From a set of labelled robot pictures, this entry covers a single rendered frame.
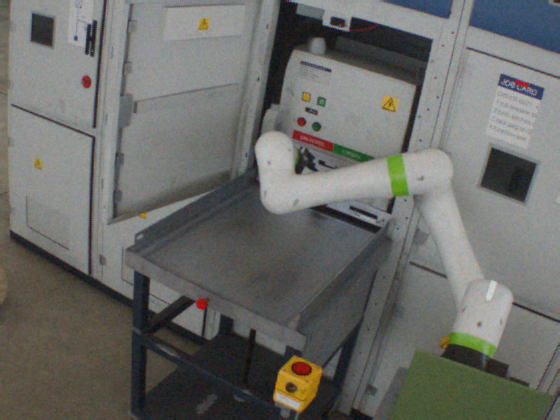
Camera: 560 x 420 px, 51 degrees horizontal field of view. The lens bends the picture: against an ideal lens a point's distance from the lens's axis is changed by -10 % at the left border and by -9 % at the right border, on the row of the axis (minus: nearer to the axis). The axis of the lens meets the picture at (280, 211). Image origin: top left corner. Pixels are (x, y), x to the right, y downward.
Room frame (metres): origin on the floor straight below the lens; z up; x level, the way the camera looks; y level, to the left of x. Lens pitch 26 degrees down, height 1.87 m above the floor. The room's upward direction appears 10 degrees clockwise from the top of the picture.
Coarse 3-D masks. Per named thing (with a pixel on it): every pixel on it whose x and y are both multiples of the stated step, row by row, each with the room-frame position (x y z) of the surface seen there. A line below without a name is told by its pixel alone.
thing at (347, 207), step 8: (336, 208) 2.10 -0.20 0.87; (344, 208) 2.09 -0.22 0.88; (352, 208) 2.08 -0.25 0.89; (360, 208) 2.06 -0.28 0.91; (368, 208) 2.05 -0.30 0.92; (376, 208) 2.05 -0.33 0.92; (352, 216) 2.07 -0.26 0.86; (368, 216) 2.05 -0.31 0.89; (376, 216) 2.04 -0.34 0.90; (384, 216) 2.03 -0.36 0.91; (384, 224) 2.02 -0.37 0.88
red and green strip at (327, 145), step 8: (296, 136) 2.20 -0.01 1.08; (304, 136) 2.18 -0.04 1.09; (312, 136) 2.17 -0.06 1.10; (312, 144) 2.17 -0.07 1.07; (320, 144) 2.16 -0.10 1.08; (328, 144) 2.14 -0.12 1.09; (336, 144) 2.13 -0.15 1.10; (336, 152) 2.13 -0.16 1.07; (344, 152) 2.12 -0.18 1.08; (352, 152) 2.11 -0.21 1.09; (360, 152) 2.10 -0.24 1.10; (360, 160) 2.09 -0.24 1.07; (368, 160) 2.08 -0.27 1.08
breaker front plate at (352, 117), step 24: (288, 72) 2.23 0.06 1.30; (336, 72) 2.15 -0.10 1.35; (360, 72) 2.12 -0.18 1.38; (288, 96) 2.22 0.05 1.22; (312, 96) 2.18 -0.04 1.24; (336, 96) 2.15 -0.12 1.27; (360, 96) 2.11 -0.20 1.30; (408, 96) 2.05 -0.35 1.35; (288, 120) 2.21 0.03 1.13; (312, 120) 2.18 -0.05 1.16; (336, 120) 2.14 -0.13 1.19; (360, 120) 2.11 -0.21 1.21; (384, 120) 2.07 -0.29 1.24; (360, 144) 2.10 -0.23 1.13; (384, 144) 2.06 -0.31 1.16
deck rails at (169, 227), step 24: (216, 192) 1.99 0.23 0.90; (240, 192) 2.13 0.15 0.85; (168, 216) 1.74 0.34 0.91; (192, 216) 1.87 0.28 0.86; (144, 240) 1.63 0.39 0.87; (168, 240) 1.70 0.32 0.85; (384, 240) 1.97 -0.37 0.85; (360, 264) 1.77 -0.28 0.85; (336, 288) 1.60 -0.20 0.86; (312, 312) 1.45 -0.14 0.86
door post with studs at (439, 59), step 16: (448, 32) 1.97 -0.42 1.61; (432, 48) 1.99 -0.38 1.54; (448, 48) 1.96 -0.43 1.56; (432, 64) 1.98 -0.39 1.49; (448, 64) 1.96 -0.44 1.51; (432, 80) 1.97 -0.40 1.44; (432, 96) 1.97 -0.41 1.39; (432, 112) 1.96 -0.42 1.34; (416, 128) 1.98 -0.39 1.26; (432, 128) 1.96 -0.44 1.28; (416, 144) 1.98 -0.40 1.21; (400, 208) 1.98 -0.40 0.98; (400, 224) 1.97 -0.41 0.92; (400, 240) 1.96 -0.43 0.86; (384, 272) 1.97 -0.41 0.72; (384, 288) 1.97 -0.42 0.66; (384, 304) 1.96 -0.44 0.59; (368, 336) 1.97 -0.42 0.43; (368, 352) 1.96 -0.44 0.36; (352, 384) 1.97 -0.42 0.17; (352, 400) 1.96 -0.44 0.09
